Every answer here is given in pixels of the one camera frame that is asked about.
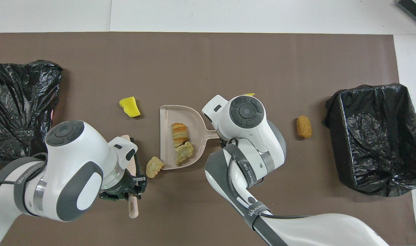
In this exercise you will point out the yellow sponge block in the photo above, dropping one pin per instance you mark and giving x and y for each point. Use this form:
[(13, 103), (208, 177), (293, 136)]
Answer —
[(130, 106)]

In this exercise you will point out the bin covered by black bag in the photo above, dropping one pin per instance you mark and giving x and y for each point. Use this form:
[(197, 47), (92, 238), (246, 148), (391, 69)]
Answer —
[(19, 102)]

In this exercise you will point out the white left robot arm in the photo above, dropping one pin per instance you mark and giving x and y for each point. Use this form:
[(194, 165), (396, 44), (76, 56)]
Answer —
[(74, 164)]

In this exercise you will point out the brown fried croquette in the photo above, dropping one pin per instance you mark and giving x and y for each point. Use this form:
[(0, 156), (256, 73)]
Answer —
[(304, 126)]

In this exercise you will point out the beige hand brush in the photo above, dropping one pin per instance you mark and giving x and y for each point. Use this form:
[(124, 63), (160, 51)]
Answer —
[(134, 208)]

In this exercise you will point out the beige plastic dustpan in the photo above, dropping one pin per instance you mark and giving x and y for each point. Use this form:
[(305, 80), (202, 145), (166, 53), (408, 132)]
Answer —
[(166, 143)]

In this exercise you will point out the open bin with black bag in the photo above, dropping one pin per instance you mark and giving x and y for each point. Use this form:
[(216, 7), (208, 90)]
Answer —
[(382, 136)]

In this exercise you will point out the pale small bread piece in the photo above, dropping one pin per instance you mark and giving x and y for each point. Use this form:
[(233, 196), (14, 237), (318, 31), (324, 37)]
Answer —
[(155, 167)]

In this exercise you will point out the brown paper table mat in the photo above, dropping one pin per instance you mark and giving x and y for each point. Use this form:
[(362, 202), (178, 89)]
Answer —
[(194, 61)]

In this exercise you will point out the striped croissant piece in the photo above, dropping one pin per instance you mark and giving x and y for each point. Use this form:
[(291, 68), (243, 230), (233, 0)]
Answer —
[(179, 133)]

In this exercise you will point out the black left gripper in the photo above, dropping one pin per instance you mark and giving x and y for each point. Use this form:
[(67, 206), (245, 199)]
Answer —
[(124, 182)]

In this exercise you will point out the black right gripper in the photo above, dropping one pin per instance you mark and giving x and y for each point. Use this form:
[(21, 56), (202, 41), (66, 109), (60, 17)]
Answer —
[(224, 141)]

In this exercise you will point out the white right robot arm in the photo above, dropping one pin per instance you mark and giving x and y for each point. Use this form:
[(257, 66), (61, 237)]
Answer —
[(255, 136)]

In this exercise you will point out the notched yellow sponge piece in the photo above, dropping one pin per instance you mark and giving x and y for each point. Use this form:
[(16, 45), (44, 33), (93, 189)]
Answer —
[(249, 94)]

